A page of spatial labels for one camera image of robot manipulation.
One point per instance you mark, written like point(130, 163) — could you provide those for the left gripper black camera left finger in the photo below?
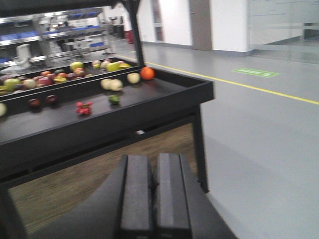
point(137, 201)

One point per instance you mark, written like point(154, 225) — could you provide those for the left gripper black camera right finger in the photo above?
point(171, 205)

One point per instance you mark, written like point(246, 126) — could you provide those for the green avocado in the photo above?
point(114, 99)

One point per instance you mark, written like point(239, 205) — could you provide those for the black wooden fruit stand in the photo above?
point(38, 141)

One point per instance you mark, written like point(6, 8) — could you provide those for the orange fruit right corner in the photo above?
point(147, 73)

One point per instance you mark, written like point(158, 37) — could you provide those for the pale apple lower pair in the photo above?
point(115, 85)

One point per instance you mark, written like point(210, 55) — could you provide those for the pale apple pair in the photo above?
point(115, 85)
point(106, 84)

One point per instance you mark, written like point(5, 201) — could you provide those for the pale apple upper pair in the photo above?
point(106, 84)

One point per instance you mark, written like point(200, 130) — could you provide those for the pale apple right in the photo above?
point(133, 78)

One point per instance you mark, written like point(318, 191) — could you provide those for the dark red plum right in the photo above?
point(52, 99)

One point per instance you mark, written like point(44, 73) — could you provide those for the dark red plum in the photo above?
point(34, 103)
point(52, 99)

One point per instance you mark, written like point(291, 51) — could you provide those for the dark red plum left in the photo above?
point(34, 103)

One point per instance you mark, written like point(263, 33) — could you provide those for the pale apple far left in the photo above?
point(3, 109)

